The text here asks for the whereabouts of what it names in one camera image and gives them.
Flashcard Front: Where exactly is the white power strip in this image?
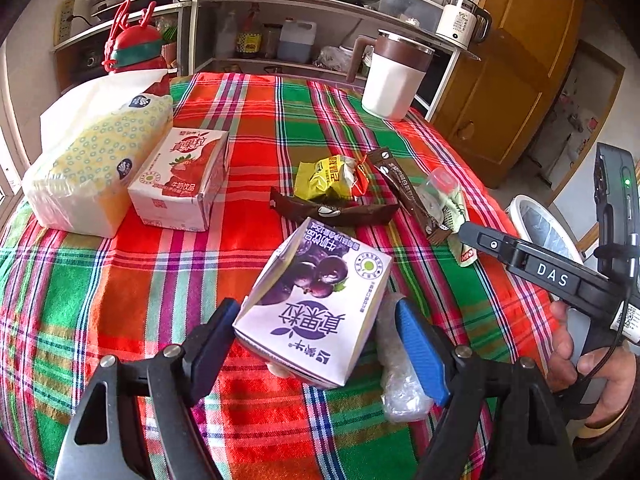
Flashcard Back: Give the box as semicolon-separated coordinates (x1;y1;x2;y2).
53;0;75;46

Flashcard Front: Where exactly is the clear plastic wrap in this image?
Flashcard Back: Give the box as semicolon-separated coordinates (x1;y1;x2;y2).
375;292;434;424

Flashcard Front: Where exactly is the red reindeer water bottle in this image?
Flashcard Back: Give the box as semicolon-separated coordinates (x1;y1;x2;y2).
102;0;167;74

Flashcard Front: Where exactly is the white electric kettle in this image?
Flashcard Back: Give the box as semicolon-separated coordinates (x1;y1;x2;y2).
435;0;492;49

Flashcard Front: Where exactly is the white jerrycan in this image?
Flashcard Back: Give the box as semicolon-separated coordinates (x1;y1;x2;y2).
277;18;317;64

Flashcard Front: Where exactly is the yellow snack wrapper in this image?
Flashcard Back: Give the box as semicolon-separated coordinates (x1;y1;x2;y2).
294;155;369;200

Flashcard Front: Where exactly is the translucent storage box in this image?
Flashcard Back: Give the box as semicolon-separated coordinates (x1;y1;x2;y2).
376;0;444;32

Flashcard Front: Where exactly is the yellow tissue pack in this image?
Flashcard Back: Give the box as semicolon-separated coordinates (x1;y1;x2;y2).
22;70;172;238

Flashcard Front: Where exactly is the clear plastic cup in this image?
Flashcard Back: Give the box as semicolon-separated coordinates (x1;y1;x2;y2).
416;167;461;224

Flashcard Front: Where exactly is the white brown thermos jug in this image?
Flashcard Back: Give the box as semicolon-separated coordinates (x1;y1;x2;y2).
346;29;434;122

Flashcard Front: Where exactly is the brown coffee stick packet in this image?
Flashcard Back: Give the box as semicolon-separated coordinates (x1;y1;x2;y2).
367;148;451;245

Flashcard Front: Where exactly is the dark brown candy wrapper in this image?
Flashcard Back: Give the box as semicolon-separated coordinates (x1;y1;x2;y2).
269;188;400;228

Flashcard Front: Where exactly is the white metal kitchen shelf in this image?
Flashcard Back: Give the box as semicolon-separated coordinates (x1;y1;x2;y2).
52;0;482;122

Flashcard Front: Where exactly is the white trash bin with bag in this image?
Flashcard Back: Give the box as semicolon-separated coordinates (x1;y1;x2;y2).
506;194;582;263

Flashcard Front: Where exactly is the strawberry milk carton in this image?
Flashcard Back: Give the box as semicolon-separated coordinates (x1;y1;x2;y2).
128;127;229;232

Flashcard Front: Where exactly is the person's right hand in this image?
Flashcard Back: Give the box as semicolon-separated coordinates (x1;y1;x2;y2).
546;300;639;428

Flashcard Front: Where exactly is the red green plaid tablecloth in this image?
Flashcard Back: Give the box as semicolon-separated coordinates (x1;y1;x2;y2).
0;71;561;480

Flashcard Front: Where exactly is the purple blueberry milk carton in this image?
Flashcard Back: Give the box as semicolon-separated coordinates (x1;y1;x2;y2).
233;218;393;389

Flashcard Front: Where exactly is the wooden door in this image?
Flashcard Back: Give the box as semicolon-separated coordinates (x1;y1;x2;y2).
433;0;585;188

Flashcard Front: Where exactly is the green white paper packet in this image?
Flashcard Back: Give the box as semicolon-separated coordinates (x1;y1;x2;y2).
440;186;477;268

